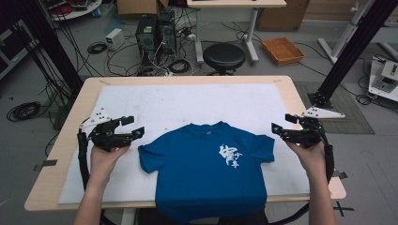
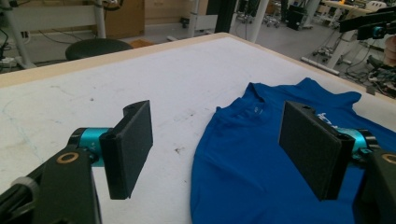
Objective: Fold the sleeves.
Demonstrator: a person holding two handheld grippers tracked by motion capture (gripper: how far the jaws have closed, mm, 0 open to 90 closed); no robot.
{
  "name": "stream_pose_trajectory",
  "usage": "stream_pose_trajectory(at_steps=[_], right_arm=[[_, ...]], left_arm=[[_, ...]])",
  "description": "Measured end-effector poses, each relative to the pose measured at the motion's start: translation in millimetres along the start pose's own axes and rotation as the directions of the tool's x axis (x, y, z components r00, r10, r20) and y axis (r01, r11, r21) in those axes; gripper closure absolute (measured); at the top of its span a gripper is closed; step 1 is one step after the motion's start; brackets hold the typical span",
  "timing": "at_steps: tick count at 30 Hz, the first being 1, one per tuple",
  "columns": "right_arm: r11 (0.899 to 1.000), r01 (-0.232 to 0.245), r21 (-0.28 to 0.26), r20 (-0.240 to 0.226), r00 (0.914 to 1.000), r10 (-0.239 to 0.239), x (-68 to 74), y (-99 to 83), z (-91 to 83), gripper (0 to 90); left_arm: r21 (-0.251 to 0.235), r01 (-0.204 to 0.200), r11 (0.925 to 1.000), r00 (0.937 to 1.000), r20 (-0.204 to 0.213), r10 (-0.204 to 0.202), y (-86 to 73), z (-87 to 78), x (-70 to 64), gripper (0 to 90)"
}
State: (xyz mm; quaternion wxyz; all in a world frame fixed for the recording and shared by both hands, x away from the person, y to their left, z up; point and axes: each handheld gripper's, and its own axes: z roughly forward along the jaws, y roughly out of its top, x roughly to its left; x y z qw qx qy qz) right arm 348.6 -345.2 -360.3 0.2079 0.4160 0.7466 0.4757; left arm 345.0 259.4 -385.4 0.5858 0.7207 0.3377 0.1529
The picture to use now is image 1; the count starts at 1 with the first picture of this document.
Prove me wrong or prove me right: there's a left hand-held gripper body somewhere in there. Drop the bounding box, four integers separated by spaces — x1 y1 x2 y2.
78 107 134 153

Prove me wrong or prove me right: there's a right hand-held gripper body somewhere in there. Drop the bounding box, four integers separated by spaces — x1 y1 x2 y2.
282 106 346 150

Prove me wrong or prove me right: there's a blue t-shirt with white print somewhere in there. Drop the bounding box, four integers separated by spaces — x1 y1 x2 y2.
137 121 276 225

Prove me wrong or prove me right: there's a person's left hand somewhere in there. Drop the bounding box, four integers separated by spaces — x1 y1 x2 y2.
89 144 131 184

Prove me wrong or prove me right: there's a person's right hand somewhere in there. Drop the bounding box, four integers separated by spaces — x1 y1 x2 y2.
285 140 329 180

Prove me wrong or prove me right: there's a grey floor mat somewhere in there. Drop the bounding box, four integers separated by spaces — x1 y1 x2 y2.
293 81 375 136

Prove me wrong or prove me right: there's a white table mat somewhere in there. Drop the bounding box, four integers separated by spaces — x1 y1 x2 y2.
57 82 312 204

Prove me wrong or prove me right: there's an orange woven basket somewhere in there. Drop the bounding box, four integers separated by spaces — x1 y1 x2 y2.
260 37 306 67

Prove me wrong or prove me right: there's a white table leg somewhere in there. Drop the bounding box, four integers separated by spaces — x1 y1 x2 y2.
119 208 137 225

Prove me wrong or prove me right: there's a black computer tower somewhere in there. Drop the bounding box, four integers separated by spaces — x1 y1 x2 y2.
134 14 160 69
157 9 177 54

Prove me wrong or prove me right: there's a small white power box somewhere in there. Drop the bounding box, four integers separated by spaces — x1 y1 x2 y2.
104 27 126 52

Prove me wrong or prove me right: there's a black round stool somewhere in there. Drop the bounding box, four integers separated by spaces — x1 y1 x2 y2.
202 42 247 76

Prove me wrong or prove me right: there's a black metal stand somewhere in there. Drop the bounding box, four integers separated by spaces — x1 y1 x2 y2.
14 0 84 96
307 0 398 109

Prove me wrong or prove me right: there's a white device on white board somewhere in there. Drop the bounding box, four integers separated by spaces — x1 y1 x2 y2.
367 55 398 103

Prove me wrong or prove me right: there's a white metal stand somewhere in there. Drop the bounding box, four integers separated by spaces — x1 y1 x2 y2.
317 0 374 65

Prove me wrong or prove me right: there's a large cardboard box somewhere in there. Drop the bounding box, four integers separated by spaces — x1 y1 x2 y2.
255 0 312 33

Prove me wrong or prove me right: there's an open cardboard box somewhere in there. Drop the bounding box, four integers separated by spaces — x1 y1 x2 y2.
116 0 171 17

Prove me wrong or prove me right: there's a round white table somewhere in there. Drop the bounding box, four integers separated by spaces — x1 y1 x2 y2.
46 0 103 22

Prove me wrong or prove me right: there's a white-legged wooden desk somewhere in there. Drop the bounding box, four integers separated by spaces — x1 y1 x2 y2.
186 0 287 66

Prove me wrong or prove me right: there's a left gripper thick black cable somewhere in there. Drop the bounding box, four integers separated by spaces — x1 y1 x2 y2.
76 130 92 192

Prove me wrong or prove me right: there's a gripper thick black cable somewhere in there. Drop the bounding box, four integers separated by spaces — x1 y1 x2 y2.
271 143 336 225
76 130 92 192

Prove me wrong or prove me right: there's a right gripper thick black cable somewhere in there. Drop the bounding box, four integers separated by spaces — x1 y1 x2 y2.
271 143 336 225

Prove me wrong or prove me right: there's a coiled black cable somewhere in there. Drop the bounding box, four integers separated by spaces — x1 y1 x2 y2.
6 100 42 123
86 40 109 55
168 58 192 75

